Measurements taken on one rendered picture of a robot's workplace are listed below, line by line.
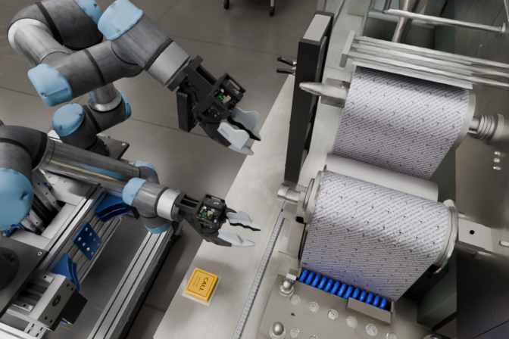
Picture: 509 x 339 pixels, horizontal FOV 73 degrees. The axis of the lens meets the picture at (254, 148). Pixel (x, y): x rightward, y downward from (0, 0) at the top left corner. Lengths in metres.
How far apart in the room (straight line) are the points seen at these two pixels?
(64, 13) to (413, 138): 0.92
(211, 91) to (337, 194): 0.31
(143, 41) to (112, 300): 1.40
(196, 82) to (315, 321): 0.59
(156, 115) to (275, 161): 1.73
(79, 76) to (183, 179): 1.72
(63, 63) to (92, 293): 1.36
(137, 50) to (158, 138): 2.04
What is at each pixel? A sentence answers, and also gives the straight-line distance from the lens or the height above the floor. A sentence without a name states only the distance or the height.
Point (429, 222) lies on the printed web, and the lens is 0.72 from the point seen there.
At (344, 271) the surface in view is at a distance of 0.86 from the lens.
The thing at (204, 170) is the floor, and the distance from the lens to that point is 2.38.
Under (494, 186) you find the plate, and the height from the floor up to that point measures 1.31.
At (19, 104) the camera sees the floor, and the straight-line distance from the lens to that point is 3.41.
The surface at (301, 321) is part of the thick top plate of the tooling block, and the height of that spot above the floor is 1.03.
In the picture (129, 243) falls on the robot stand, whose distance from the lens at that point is 1.95.
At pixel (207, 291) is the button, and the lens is 1.00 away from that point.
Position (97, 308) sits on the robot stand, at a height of 0.21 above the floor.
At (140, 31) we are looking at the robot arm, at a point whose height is 1.57.
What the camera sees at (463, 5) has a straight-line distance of 1.54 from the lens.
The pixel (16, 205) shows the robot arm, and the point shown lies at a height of 1.31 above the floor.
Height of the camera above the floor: 1.87
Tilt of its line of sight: 49 degrees down
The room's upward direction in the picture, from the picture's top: straight up
